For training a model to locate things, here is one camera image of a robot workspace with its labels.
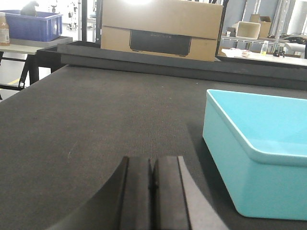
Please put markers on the blue crate on table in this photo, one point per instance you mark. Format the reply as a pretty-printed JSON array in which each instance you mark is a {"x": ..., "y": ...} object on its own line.
[{"x": 44, "y": 27}]

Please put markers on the clear plastic bottle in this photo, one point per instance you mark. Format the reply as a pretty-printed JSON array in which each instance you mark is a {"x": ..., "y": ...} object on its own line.
[{"x": 264, "y": 48}]

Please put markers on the grey side table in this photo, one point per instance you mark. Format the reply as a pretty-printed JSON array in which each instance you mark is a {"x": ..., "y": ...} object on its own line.
[{"x": 29, "y": 48}]

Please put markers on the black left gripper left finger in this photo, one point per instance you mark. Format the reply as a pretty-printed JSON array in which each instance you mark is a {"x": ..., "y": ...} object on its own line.
[{"x": 123, "y": 203}]

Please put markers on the large cardboard box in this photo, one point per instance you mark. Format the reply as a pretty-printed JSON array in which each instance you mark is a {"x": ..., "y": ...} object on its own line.
[{"x": 170, "y": 28}]

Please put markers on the light blue plastic bin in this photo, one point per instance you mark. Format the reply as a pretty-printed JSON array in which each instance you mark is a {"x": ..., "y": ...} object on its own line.
[{"x": 259, "y": 145}]

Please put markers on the brown labelled bottle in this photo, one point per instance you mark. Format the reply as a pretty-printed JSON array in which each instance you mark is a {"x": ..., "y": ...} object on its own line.
[{"x": 4, "y": 30}]

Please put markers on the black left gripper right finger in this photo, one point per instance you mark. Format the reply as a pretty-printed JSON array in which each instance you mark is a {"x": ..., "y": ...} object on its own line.
[{"x": 178, "y": 202}]

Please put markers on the small open cardboard box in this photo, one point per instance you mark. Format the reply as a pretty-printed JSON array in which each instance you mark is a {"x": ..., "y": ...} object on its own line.
[{"x": 258, "y": 26}]

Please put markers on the black conveyor belt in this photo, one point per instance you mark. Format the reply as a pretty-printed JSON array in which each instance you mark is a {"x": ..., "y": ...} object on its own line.
[{"x": 62, "y": 137}]

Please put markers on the black conveyor end frame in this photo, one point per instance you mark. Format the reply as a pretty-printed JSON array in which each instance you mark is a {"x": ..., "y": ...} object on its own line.
[{"x": 223, "y": 69}]

